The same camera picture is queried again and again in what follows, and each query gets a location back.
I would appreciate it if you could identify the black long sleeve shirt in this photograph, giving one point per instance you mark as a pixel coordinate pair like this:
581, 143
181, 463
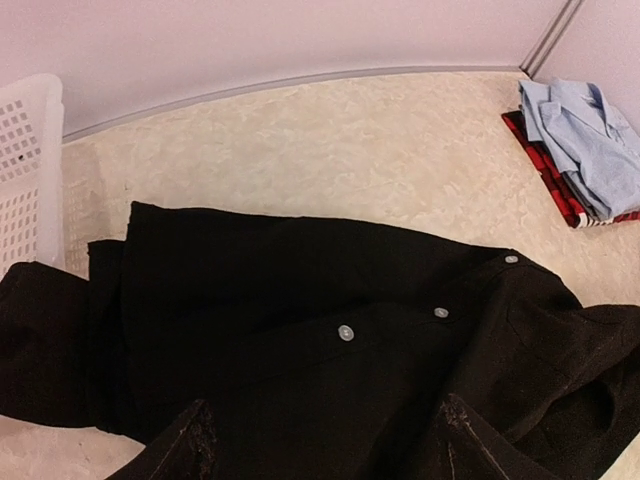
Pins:
324, 347

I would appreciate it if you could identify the light blue shirt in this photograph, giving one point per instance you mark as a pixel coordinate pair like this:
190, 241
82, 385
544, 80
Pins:
591, 143

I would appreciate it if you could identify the right aluminium corner post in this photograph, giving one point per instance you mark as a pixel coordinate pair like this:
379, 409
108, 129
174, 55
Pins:
553, 33

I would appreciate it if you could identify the red black plaid shirt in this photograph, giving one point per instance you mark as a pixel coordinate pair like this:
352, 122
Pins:
570, 207

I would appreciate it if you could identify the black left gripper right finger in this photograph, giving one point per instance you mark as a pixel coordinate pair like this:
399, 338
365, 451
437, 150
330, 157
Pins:
467, 447

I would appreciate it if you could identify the white perforated plastic basket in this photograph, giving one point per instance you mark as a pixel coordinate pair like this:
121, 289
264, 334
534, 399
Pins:
32, 117

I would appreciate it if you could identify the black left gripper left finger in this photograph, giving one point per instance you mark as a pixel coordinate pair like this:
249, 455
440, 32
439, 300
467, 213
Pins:
187, 449

